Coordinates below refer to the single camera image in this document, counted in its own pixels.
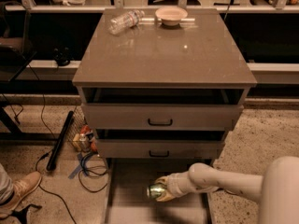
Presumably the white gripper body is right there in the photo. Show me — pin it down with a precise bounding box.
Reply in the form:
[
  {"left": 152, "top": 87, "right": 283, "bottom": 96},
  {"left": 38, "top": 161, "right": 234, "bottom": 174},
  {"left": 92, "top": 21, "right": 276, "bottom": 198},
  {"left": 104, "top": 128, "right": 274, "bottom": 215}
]
[{"left": 167, "top": 172, "right": 196, "bottom": 198}]

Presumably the grey top drawer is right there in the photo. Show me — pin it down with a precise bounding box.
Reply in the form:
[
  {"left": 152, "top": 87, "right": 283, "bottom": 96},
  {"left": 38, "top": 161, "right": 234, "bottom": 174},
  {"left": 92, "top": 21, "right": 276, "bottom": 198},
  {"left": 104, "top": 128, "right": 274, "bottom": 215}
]
[{"left": 81, "top": 104, "right": 243, "bottom": 131}]

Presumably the black tube on floor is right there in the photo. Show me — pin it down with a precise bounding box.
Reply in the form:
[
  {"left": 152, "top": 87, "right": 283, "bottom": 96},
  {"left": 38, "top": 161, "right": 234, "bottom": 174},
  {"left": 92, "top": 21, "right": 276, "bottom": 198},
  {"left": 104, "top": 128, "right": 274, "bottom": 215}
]
[{"left": 46, "top": 111, "right": 74, "bottom": 172}]

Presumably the grey trouser leg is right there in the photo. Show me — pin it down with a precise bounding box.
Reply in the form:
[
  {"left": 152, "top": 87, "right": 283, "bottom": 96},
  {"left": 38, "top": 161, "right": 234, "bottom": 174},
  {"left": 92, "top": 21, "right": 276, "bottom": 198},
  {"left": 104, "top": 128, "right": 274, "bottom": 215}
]
[{"left": 0, "top": 163, "right": 14, "bottom": 204}]

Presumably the tan shoe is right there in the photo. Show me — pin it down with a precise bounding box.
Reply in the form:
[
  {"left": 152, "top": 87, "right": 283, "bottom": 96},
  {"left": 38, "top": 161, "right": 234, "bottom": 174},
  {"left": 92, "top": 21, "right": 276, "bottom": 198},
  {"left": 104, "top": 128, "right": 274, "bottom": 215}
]
[{"left": 0, "top": 171, "right": 42, "bottom": 219}]

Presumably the grey middle drawer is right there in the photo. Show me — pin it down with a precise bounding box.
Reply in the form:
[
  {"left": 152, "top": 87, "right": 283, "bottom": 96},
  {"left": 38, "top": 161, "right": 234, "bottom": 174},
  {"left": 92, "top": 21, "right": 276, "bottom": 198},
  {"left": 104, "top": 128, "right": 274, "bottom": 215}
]
[{"left": 96, "top": 140, "right": 224, "bottom": 159}]

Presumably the grey open bottom drawer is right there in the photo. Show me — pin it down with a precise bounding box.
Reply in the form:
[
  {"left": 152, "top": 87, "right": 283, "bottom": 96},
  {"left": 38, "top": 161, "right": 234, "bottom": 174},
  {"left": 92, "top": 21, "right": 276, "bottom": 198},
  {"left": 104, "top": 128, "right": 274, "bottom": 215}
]
[{"left": 101, "top": 159, "right": 213, "bottom": 224}]

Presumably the green soda can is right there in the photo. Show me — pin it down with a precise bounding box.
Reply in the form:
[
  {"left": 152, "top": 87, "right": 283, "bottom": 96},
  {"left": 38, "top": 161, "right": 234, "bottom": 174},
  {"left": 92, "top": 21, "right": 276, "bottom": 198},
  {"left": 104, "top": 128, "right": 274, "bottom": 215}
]
[{"left": 147, "top": 183, "right": 166, "bottom": 200}]

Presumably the clear plastic water bottle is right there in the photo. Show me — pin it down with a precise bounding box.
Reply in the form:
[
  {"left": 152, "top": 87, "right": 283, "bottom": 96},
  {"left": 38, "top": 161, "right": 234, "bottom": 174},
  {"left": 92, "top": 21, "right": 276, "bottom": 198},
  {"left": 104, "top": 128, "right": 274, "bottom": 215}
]
[{"left": 108, "top": 9, "right": 145, "bottom": 35}]

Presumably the black floor cable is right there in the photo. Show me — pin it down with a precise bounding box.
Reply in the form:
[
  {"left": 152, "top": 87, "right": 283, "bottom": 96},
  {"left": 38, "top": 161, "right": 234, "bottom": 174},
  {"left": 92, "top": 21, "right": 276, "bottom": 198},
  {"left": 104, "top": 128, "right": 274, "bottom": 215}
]
[{"left": 35, "top": 151, "right": 78, "bottom": 224}]

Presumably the small black device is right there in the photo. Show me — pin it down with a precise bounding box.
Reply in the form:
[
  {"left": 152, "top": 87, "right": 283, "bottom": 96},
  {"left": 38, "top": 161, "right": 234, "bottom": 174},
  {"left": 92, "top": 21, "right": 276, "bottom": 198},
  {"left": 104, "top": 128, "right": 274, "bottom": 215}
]
[{"left": 53, "top": 48, "right": 71, "bottom": 66}]

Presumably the blue and black cable coil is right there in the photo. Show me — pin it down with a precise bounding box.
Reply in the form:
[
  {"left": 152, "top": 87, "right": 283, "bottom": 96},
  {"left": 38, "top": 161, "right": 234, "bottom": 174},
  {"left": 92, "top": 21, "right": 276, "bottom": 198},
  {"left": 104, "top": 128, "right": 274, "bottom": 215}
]
[{"left": 68, "top": 152, "right": 109, "bottom": 194}]

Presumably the bottles and items pile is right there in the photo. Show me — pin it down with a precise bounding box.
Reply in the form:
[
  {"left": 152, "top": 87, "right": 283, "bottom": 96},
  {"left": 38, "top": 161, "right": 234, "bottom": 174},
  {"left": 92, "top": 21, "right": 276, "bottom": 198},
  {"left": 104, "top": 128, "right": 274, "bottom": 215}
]
[{"left": 72, "top": 125, "right": 97, "bottom": 153}]

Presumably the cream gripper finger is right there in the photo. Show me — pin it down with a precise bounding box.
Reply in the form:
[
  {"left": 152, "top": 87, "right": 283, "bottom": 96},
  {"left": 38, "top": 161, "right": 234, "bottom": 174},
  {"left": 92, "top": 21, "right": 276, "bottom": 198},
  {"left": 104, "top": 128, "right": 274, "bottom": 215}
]
[
  {"left": 155, "top": 176, "right": 168, "bottom": 186},
  {"left": 156, "top": 190, "right": 174, "bottom": 202}
]

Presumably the grey drawer cabinet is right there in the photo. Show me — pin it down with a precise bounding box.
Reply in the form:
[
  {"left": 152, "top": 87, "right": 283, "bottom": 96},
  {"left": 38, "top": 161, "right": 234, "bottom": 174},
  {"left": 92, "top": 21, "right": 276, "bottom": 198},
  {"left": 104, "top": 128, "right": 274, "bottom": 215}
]
[{"left": 72, "top": 7, "right": 259, "bottom": 161}]

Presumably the white bowl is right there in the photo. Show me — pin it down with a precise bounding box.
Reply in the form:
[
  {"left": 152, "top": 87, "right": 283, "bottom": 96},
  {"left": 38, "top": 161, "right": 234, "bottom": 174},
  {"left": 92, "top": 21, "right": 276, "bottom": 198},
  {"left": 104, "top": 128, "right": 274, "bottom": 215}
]
[{"left": 155, "top": 7, "right": 188, "bottom": 26}]

